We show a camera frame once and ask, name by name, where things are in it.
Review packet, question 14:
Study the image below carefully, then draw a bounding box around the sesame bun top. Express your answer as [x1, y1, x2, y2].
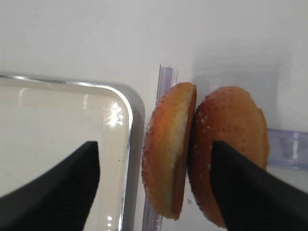
[188, 86, 270, 228]

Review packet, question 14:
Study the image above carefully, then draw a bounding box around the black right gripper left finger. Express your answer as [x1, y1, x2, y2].
[0, 141, 100, 231]

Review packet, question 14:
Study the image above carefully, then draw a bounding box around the white rectangular tray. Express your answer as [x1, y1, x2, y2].
[0, 74, 145, 231]

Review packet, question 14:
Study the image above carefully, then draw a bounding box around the clear bun holder rail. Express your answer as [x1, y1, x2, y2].
[141, 64, 308, 231]

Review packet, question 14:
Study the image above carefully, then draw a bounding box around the spare bun half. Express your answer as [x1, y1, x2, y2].
[141, 82, 196, 220]

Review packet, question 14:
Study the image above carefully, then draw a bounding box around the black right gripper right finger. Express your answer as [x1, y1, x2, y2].
[210, 141, 308, 231]

